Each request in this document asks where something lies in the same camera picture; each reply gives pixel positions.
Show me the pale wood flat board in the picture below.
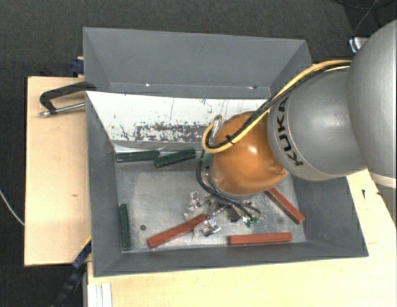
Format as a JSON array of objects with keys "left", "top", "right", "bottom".
[{"left": 24, "top": 75, "right": 92, "bottom": 267}]

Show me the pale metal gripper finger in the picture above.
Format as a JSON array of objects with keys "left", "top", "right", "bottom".
[
  {"left": 198, "top": 219, "right": 222, "bottom": 237},
  {"left": 183, "top": 191, "right": 205, "bottom": 221}
]

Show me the grey metal bin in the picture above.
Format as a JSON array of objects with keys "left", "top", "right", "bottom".
[{"left": 82, "top": 26, "right": 369, "bottom": 278}]

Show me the red-brown flat block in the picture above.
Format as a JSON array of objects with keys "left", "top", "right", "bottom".
[
  {"left": 227, "top": 232, "right": 293, "bottom": 247},
  {"left": 264, "top": 187, "right": 306, "bottom": 226},
  {"left": 146, "top": 214, "right": 208, "bottom": 250}
]

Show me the dark green flat block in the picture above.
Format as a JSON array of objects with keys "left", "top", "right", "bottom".
[
  {"left": 115, "top": 150, "right": 161, "bottom": 164},
  {"left": 153, "top": 148, "right": 197, "bottom": 169},
  {"left": 118, "top": 203, "right": 133, "bottom": 252}
]

